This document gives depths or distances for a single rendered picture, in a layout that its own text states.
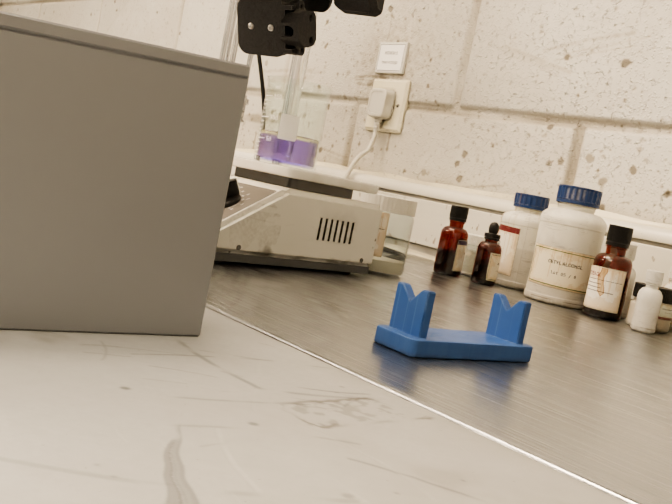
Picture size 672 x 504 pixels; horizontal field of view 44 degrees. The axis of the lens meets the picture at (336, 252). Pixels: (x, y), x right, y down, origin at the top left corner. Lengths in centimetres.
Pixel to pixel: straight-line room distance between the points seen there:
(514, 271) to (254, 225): 42
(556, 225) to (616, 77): 28
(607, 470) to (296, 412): 12
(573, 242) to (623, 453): 58
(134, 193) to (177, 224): 3
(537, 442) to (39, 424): 19
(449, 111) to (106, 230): 99
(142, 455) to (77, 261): 14
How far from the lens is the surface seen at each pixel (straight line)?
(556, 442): 35
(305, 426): 29
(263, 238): 70
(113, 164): 36
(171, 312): 39
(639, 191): 109
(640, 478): 33
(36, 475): 22
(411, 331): 46
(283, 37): 72
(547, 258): 93
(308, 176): 73
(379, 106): 137
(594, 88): 116
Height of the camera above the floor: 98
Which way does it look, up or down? 5 degrees down
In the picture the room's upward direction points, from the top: 11 degrees clockwise
